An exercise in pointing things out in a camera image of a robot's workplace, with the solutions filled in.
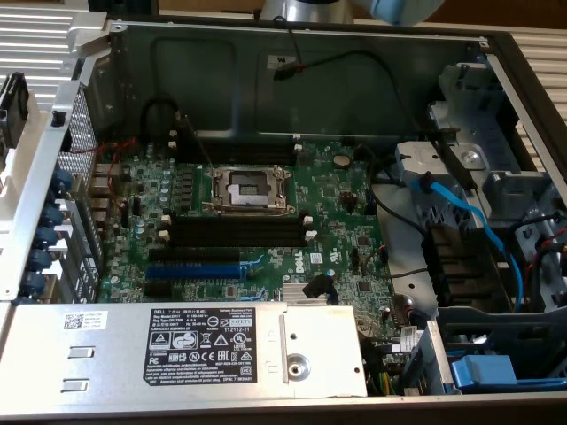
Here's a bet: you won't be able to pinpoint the green Dell motherboard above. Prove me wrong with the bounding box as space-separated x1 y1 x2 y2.
95 137 420 355

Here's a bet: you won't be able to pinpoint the silver CPU socket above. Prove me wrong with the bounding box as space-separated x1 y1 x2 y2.
201 164 299 219

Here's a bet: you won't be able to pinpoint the silver chipset heatsink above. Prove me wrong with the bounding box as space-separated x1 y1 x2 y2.
282 282 341 305

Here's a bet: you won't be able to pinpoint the long black expansion slot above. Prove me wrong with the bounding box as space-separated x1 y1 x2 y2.
148 246 241 264

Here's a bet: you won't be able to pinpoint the blue expansion slot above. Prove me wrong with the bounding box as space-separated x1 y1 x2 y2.
144 263 243 281

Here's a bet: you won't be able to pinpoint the thin metal locking lever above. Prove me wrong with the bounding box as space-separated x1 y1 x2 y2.
182 112 217 172

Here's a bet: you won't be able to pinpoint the open black silver PC case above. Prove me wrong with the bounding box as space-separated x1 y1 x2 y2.
0 12 567 420

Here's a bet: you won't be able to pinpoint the short black expansion slot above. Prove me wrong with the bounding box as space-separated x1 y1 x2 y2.
143 282 174 298

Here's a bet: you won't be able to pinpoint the silver metal disk bay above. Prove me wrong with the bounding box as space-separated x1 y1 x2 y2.
393 61 567 311

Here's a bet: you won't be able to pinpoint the metal port block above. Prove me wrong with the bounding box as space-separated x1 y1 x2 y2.
87 162 123 225

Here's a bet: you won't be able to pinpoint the blue card slot latch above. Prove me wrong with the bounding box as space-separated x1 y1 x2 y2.
43 201 67 225
21 272 45 296
50 170 74 194
35 225 61 249
28 250 52 274

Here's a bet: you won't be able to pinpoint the silver power supply unit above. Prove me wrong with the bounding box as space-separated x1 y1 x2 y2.
0 300 369 402

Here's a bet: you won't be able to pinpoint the grey blue drive cage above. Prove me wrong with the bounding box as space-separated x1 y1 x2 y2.
400 305 567 396

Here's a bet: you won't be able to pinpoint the blue plastic drive latch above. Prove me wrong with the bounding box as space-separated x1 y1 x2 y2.
450 353 518 394

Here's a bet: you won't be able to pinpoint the black graphics card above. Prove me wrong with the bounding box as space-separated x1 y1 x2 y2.
0 72 31 151

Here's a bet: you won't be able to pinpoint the black wire plug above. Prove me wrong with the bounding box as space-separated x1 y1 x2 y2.
301 273 332 298

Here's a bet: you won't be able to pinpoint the black curved wire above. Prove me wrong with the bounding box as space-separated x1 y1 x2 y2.
370 192 429 243

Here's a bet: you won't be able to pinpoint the black cable with plug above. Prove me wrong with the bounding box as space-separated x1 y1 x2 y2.
270 15 307 82

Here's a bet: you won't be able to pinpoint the blue SATA wire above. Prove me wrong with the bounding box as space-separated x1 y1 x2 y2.
409 174 528 313

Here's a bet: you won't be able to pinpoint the black looped cable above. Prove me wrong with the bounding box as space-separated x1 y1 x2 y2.
140 97 179 143

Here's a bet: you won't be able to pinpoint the thin black wire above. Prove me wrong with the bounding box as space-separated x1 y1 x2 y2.
300 50 400 138

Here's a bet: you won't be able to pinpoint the black flat strap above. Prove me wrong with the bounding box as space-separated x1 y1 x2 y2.
424 108 482 192

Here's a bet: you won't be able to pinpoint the black ribbed bracket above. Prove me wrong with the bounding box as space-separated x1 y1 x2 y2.
420 223 517 307

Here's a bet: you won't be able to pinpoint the red and black fan wire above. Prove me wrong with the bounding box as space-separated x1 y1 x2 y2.
70 135 139 212

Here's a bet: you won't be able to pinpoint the yellow green wire bundle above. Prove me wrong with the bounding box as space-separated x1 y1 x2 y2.
361 336 405 398

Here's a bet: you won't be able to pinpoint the red and black wires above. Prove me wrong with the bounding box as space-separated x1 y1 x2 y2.
522 211 567 267

